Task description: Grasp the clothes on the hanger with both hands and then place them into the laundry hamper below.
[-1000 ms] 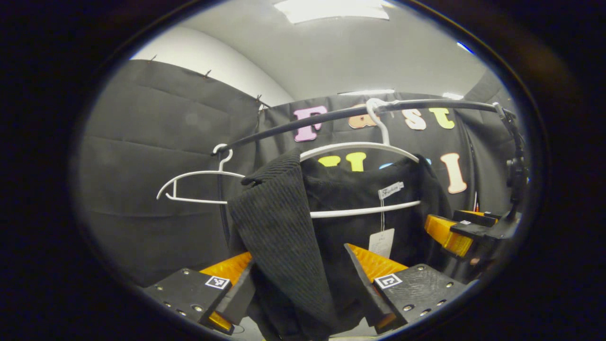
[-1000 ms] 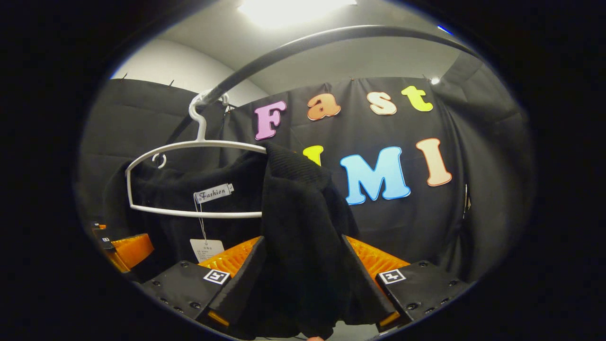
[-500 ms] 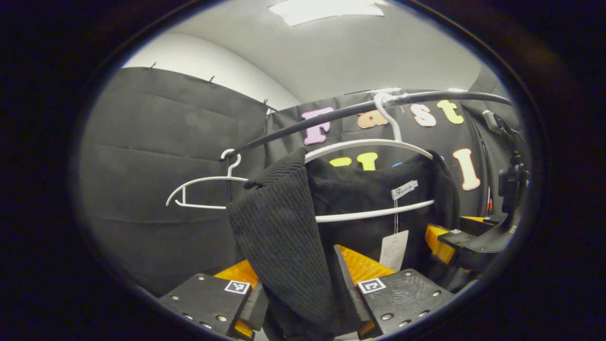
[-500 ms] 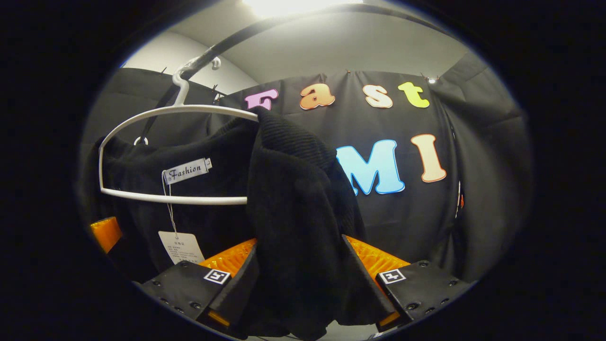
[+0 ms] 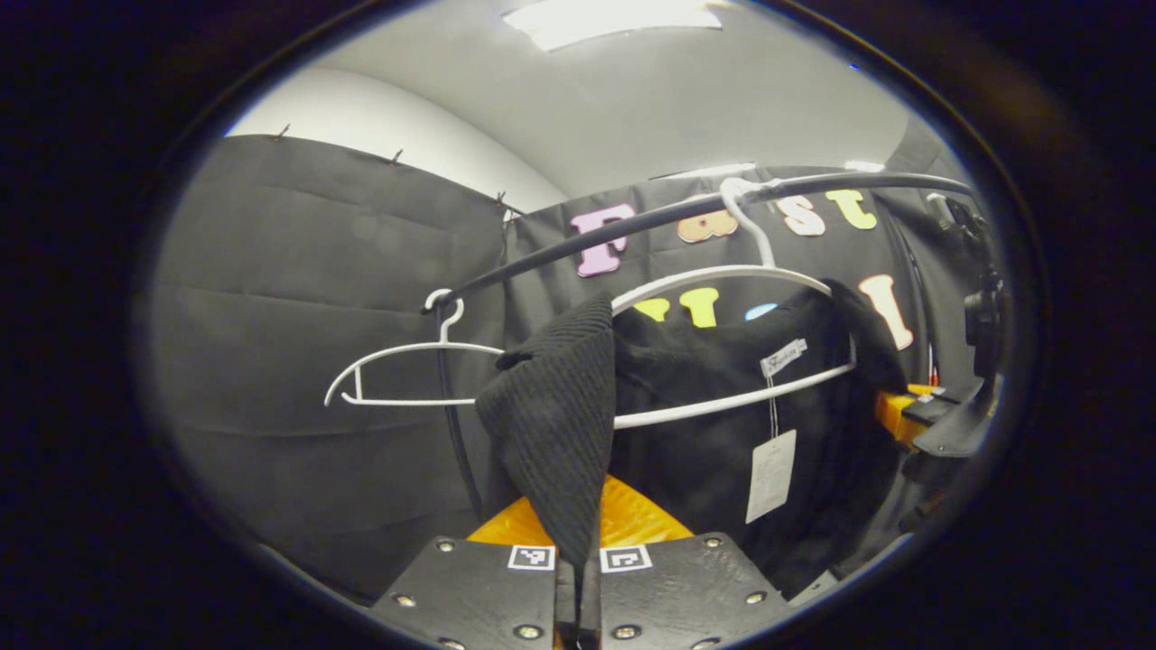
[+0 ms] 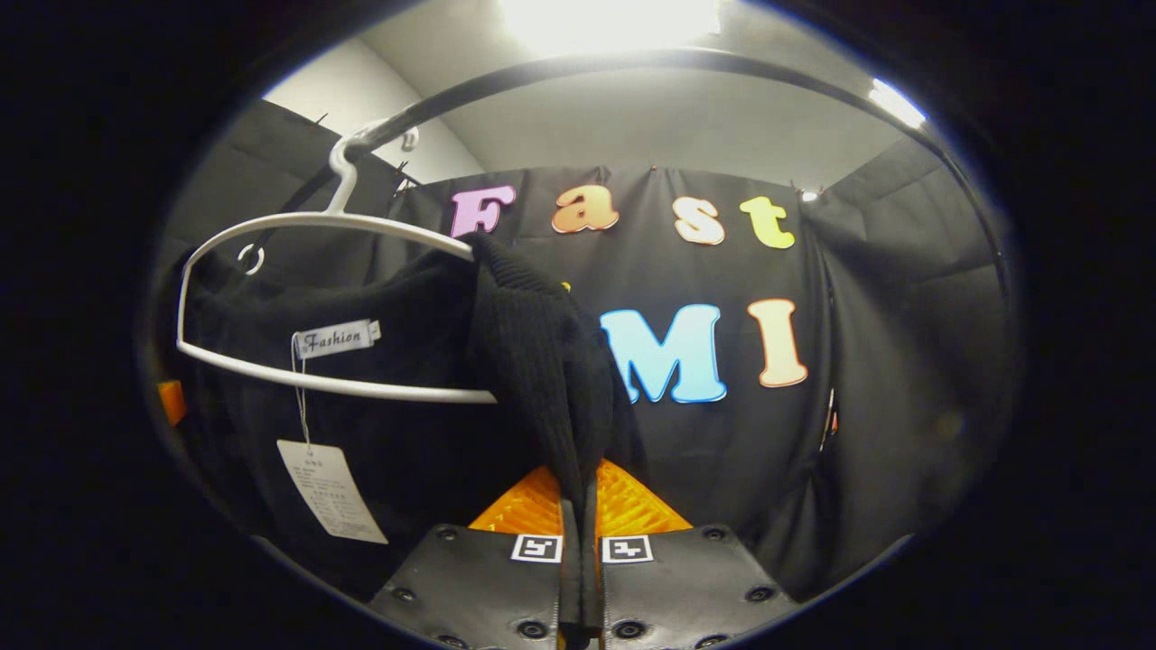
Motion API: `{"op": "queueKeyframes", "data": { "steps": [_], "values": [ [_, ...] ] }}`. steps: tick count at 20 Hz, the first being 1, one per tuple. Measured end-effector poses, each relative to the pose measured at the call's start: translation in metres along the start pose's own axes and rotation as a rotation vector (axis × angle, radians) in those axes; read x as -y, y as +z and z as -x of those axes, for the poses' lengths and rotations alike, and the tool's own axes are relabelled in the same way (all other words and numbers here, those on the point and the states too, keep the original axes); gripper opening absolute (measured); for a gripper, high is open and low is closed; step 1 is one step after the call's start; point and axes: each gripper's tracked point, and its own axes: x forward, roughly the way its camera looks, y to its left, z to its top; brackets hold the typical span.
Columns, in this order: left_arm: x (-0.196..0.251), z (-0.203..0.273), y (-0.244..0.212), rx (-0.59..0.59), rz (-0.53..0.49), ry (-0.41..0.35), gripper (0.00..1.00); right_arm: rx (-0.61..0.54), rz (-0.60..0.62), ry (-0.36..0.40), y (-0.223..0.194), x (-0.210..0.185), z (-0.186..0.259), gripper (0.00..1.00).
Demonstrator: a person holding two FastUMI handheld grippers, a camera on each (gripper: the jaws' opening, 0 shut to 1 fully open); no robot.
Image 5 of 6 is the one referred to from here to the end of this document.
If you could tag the black knit garment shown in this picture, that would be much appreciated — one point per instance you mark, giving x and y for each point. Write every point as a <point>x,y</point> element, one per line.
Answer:
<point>551,424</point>

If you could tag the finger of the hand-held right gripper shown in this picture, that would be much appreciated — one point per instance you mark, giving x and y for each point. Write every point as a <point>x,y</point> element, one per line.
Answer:
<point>948,424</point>

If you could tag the white paper hang tag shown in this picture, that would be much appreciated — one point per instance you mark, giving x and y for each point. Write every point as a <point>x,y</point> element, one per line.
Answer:
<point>770,478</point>

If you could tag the black backdrop cloth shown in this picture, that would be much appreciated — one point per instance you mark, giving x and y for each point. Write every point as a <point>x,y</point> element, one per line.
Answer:
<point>316,271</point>

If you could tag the white clothes hanger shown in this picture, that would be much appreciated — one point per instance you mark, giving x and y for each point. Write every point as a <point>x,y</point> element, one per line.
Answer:
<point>406,400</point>
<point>713,271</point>

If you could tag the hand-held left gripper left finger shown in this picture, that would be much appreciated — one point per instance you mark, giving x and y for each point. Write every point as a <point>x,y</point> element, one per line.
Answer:
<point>479,596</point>

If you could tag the black clothes rack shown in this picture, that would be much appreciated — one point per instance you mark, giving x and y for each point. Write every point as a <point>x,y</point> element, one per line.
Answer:
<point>560,255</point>

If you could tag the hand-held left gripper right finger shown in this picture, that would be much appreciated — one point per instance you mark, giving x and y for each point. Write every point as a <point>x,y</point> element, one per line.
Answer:
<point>677,596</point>

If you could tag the empty white clothes hanger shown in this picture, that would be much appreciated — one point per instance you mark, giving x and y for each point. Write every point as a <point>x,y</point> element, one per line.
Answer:
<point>406,400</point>

